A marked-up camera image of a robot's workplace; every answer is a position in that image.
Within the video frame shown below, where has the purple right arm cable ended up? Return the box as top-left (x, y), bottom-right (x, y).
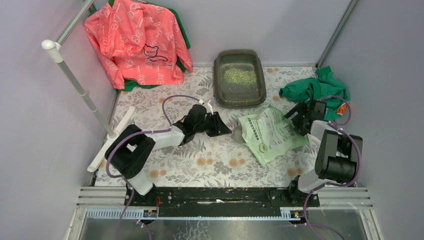
top-left (303, 95), bottom-right (364, 240)

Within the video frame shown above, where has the white clothes rack pole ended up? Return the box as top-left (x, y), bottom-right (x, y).
top-left (41, 39), bottom-right (136, 173)

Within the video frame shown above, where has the green cat litter pile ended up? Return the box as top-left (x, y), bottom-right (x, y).
top-left (223, 67), bottom-right (257, 87)

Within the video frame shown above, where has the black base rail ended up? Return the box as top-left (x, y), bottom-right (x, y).
top-left (124, 187), bottom-right (320, 218)

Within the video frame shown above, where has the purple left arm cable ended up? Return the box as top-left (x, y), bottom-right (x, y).
top-left (105, 94), bottom-right (205, 240)

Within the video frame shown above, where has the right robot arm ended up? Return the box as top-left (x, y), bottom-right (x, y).
top-left (284, 100), bottom-right (363, 206)

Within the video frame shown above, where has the grey plastic litter box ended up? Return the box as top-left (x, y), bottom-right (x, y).
top-left (213, 49), bottom-right (267, 109)

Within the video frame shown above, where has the crumpled green garment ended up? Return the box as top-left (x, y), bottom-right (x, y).
top-left (278, 66), bottom-right (350, 121)

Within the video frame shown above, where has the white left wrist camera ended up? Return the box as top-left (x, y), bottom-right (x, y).
top-left (204, 99), bottom-right (215, 114)

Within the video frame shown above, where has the green cat litter bag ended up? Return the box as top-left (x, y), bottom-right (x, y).
top-left (238, 105), bottom-right (309, 166)

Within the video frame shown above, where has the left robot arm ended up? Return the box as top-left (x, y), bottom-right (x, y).
top-left (104, 104), bottom-right (232, 206)

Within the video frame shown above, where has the pink hooded jacket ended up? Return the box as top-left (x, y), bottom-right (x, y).
top-left (83, 0), bottom-right (194, 90)

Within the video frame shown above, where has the metal litter scoop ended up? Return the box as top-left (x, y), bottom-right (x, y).
top-left (232, 125), bottom-right (246, 144)

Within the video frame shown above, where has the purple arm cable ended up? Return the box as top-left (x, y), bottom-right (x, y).
top-left (105, 94), bottom-right (205, 240)
top-left (303, 95), bottom-right (364, 240)

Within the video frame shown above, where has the floral patterned mat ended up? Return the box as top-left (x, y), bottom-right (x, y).
top-left (113, 66), bottom-right (320, 187)

